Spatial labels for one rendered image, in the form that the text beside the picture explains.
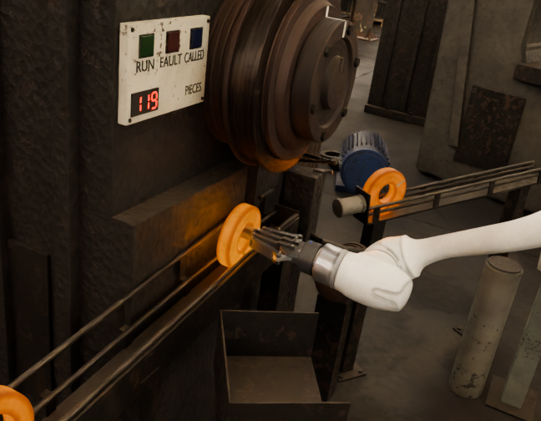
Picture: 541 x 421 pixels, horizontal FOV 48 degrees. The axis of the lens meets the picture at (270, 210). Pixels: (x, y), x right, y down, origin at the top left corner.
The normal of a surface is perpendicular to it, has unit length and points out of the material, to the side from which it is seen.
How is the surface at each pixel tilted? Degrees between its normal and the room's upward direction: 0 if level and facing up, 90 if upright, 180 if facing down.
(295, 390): 5
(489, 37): 90
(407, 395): 0
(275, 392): 5
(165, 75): 90
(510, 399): 90
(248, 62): 78
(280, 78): 84
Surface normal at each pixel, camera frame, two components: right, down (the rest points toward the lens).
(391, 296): -0.13, 0.23
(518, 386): -0.45, 0.32
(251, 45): -0.38, -0.04
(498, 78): -0.65, 0.24
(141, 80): 0.88, 0.29
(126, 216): 0.12, -0.90
